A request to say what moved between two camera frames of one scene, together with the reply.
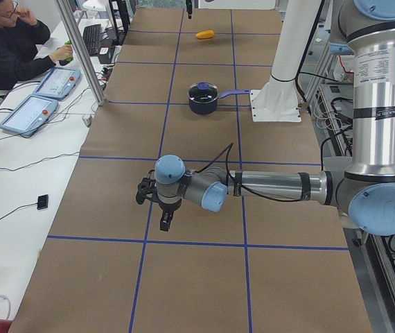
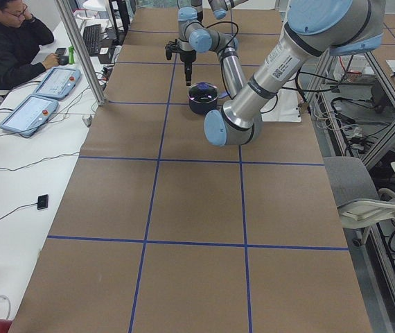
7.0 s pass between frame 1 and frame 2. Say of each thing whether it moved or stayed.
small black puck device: stayed
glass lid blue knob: stayed
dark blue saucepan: stayed
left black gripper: moved
